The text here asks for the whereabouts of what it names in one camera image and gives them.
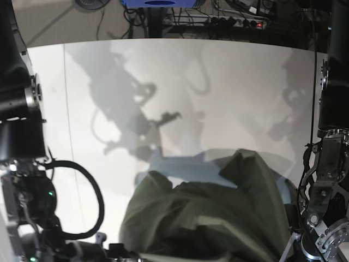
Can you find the black power strip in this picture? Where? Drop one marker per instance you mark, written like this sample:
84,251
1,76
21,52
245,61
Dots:
226,22

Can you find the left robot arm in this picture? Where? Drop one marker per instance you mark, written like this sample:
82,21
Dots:
322,197

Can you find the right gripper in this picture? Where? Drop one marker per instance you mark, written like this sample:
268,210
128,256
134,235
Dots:
85,251

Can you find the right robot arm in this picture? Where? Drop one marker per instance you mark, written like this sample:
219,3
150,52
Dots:
33,229

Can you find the green t-shirt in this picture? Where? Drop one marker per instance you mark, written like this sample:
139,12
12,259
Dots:
202,220

